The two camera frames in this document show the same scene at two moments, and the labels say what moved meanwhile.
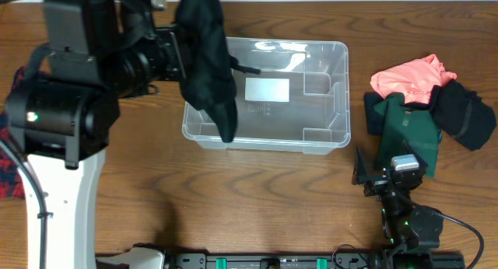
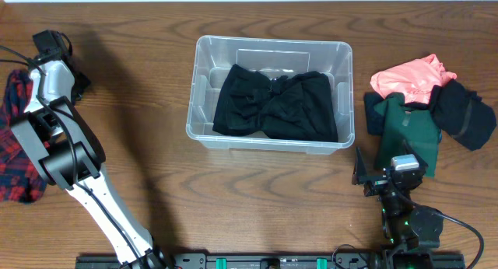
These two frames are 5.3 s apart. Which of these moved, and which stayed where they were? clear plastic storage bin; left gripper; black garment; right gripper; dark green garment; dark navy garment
Moved: left gripper; black garment
Stayed: right gripper; dark navy garment; clear plastic storage bin; dark green garment
